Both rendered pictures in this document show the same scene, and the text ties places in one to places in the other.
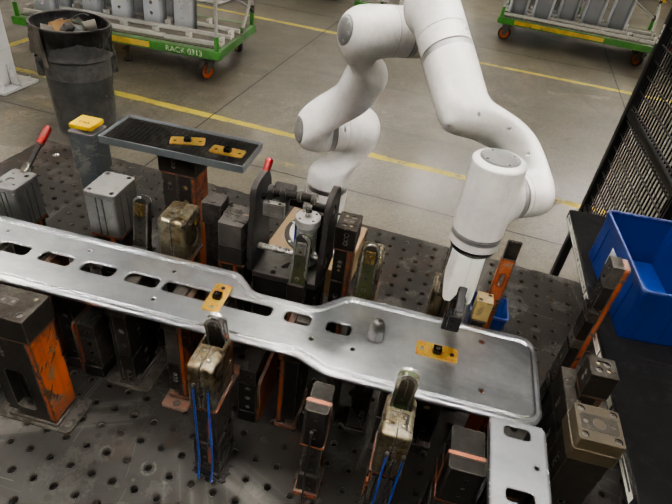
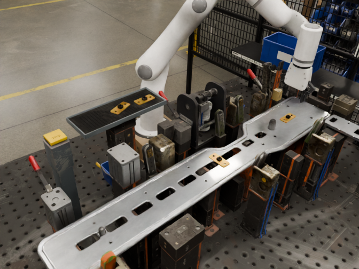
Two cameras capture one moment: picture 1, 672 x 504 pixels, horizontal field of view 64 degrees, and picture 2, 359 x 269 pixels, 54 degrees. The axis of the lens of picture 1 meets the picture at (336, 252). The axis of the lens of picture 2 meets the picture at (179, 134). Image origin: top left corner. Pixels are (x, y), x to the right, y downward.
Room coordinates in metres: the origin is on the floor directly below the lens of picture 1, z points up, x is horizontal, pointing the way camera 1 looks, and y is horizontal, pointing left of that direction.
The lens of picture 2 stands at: (0.30, 1.15, 1.90)
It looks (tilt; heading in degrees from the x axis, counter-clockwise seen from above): 37 degrees down; 308
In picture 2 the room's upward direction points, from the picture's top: 2 degrees clockwise
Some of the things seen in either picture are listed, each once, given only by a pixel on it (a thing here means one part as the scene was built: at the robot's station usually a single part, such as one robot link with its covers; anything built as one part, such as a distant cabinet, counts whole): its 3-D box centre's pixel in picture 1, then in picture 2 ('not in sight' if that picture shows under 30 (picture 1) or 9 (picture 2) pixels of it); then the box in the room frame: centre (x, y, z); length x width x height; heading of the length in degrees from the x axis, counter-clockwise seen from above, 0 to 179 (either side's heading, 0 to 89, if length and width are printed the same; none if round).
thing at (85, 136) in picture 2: (182, 142); (118, 110); (1.18, 0.41, 1.16); 0.37 x 0.14 x 0.02; 82
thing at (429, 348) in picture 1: (437, 350); (288, 117); (0.75, -0.23, 1.01); 0.08 x 0.04 x 0.01; 82
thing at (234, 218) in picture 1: (237, 277); (178, 159); (1.02, 0.24, 0.89); 0.13 x 0.11 x 0.38; 172
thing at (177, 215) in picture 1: (182, 275); (162, 177); (0.99, 0.37, 0.89); 0.13 x 0.11 x 0.38; 172
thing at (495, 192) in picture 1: (491, 194); (307, 41); (0.75, -0.23, 1.37); 0.09 x 0.08 x 0.13; 113
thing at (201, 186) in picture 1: (188, 220); (122, 156); (1.18, 0.41, 0.92); 0.10 x 0.08 x 0.45; 82
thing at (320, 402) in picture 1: (315, 444); (287, 181); (0.61, -0.01, 0.84); 0.11 x 0.08 x 0.29; 172
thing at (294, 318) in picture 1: (295, 367); (243, 169); (0.79, 0.06, 0.84); 0.12 x 0.05 x 0.29; 172
